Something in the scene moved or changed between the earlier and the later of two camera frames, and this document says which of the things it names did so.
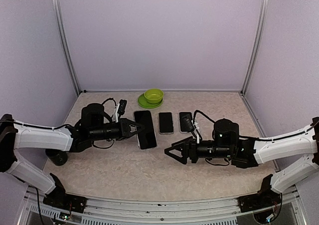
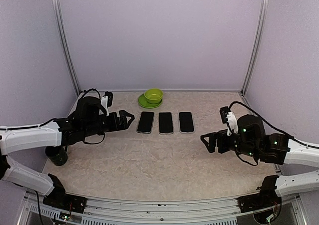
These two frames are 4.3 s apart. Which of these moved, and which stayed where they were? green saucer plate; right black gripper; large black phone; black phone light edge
Moved: right black gripper
Stayed: green saucer plate; large black phone; black phone light edge
